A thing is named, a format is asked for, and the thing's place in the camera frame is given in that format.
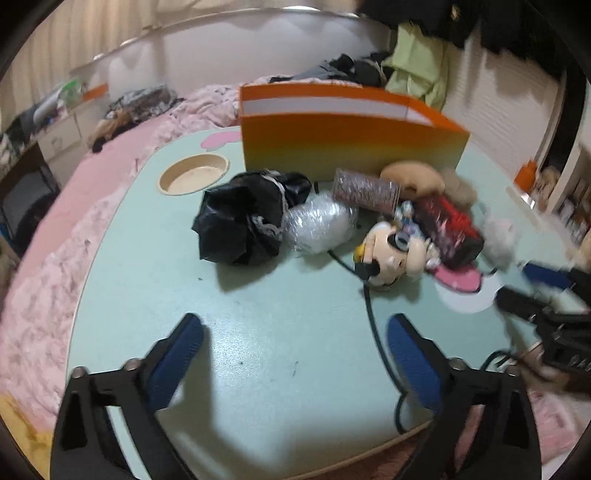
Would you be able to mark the white fluffy pompom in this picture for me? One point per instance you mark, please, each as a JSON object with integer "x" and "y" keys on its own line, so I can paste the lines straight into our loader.
{"x": 501, "y": 237}

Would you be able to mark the pile of dark clothes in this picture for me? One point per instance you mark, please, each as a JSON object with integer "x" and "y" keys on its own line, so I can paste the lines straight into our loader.
{"x": 341, "y": 69}

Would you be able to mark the black plastic bag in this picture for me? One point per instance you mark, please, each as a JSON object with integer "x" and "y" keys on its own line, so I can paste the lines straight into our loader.
{"x": 240, "y": 221}

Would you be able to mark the yellow cloth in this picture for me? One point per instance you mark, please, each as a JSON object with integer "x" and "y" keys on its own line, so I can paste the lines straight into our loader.
{"x": 27, "y": 438}

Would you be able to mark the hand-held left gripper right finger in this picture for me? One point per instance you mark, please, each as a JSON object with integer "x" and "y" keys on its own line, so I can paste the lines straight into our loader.
{"x": 413, "y": 367}

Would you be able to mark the orange cardboard box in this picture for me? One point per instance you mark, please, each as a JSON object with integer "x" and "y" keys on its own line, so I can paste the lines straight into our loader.
{"x": 323, "y": 143}

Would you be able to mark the black and white patterned cloth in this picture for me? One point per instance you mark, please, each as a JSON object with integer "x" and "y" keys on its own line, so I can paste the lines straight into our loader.
{"x": 143, "y": 99}

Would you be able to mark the white shelf unit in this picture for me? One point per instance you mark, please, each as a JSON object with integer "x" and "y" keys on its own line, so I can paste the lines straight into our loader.
{"x": 572, "y": 194}

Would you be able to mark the black box under desk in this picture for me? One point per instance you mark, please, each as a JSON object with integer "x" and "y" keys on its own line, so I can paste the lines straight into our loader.
{"x": 27, "y": 203}

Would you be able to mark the white desk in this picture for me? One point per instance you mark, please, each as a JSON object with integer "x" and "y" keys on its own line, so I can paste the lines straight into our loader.
{"x": 60, "y": 138}

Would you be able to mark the big-eyed cartoon figure toy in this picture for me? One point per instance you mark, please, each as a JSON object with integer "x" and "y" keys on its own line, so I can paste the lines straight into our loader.
{"x": 392, "y": 258}

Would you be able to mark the cartoon printed lap table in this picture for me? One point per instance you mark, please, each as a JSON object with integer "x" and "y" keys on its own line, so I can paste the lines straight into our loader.
{"x": 92, "y": 194}

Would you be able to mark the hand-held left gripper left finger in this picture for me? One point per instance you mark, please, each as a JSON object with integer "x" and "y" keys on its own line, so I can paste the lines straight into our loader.
{"x": 178, "y": 367}

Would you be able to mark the clear plastic wrap ball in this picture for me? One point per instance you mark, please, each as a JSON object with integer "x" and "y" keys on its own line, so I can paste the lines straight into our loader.
{"x": 318, "y": 224}

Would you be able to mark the person's right forearm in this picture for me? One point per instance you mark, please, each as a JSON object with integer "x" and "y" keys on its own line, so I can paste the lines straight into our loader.
{"x": 531, "y": 374}

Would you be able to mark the person's brown fluffy clothing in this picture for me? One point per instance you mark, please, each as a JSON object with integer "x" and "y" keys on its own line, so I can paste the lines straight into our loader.
{"x": 369, "y": 466}

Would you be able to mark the light green hanging garment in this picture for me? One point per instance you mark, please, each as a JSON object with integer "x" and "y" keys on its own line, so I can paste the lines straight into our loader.
{"x": 415, "y": 60}

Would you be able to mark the black and red packet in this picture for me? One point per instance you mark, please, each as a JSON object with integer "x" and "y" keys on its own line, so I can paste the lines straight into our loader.
{"x": 448, "y": 230}

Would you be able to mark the brown plush on bed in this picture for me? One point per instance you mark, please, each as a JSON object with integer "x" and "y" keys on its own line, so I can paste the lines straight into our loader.
{"x": 111, "y": 131}

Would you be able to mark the black hanging garments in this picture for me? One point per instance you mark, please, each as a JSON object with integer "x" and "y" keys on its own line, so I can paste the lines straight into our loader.
{"x": 471, "y": 23}

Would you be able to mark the brown plush toy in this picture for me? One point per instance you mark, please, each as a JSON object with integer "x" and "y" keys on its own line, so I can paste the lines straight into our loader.
{"x": 415, "y": 173}

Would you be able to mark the dark brown snack packet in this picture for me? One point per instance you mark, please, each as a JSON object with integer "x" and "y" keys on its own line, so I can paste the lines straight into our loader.
{"x": 364, "y": 190}

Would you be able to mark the orange and white box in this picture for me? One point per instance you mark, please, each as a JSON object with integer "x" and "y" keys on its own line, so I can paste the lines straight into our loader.
{"x": 94, "y": 91}

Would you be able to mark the green and white bag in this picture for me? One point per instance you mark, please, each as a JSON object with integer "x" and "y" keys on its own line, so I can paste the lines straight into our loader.
{"x": 70, "y": 87}

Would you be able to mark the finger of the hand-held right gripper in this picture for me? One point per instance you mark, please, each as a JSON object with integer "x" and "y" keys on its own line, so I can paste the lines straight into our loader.
{"x": 517, "y": 300}
{"x": 545, "y": 273}

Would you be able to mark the beige fluffy pompom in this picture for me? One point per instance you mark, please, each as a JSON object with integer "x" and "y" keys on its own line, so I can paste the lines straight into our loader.
{"x": 461, "y": 189}

